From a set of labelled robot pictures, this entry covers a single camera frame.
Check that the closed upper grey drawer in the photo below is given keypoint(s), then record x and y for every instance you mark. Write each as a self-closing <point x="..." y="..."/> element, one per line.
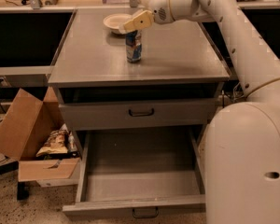
<point x="141" y="114"/>

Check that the snack chip bag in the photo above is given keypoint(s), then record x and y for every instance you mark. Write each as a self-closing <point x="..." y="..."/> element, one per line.
<point x="55" y="144"/>

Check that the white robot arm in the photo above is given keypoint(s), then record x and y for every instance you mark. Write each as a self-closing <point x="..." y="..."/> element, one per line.
<point x="242" y="146"/>

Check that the open grey drawer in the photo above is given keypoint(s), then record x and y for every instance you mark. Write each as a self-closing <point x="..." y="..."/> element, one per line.
<point x="139" y="173"/>

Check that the grey drawer cabinet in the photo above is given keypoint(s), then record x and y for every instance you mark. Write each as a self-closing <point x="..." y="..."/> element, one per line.
<point x="178" y="62"/>

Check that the white paper bowl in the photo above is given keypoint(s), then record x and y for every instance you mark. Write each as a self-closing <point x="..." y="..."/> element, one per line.
<point x="112" y="22"/>

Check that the blue silver redbull can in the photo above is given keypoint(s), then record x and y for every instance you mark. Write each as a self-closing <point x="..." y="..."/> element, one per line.
<point x="133" y="46"/>

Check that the small bottle in box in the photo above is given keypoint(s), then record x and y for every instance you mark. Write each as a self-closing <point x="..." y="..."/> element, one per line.
<point x="72" y="147"/>

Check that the brown cardboard box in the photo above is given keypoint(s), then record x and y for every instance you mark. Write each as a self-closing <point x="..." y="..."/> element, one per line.
<point x="24" y="130"/>

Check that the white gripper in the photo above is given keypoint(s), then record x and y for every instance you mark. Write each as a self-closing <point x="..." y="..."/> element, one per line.
<point x="160" y="12"/>

